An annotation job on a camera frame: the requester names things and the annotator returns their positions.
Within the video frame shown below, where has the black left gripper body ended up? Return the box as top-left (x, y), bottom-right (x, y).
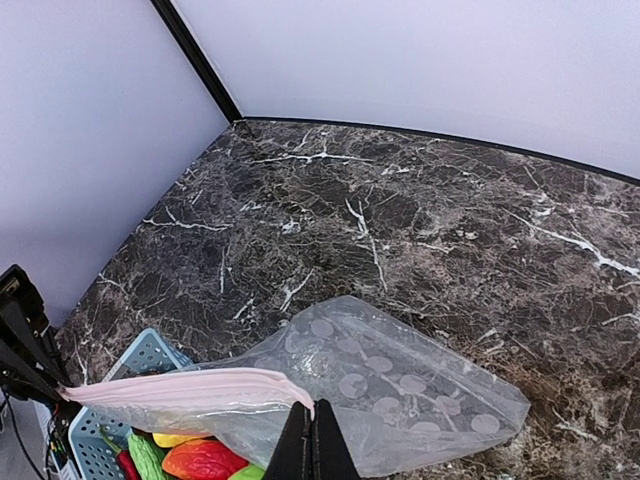
top-left (1, 264), bottom-right (49, 335)

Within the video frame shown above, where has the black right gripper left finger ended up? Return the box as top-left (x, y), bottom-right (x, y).
top-left (263, 402), bottom-right (313, 480)

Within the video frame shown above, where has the light blue plastic basket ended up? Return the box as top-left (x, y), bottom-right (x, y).
top-left (68, 328), bottom-right (193, 480)

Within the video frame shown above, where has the red toy chili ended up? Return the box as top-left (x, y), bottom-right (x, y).
top-left (116, 450), bottom-right (141, 480)

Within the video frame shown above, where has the green toy bitter gourd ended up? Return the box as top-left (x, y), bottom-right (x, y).
top-left (127, 434), bottom-right (169, 480)

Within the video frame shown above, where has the green toy pepper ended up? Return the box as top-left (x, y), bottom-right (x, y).
top-left (228, 464), bottom-right (265, 480)

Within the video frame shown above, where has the yellow toy pepper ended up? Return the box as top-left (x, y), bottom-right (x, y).
top-left (152, 433), bottom-right (207, 449)

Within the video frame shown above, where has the orange red toy pepper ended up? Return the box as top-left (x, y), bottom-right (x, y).
top-left (162, 439), bottom-right (249, 480)

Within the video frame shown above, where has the black enclosure frame post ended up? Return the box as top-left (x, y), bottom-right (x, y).
top-left (150, 0), bottom-right (243, 123)

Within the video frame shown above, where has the clear zip top bag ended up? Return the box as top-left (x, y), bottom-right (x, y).
top-left (61, 296), bottom-right (530, 477)

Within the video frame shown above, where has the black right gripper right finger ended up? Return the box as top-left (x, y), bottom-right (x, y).
top-left (311, 399), bottom-right (359, 480)

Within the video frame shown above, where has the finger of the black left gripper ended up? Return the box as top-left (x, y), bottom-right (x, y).
top-left (1, 341), bottom-right (62, 400)
top-left (1, 294), bottom-right (68, 388)

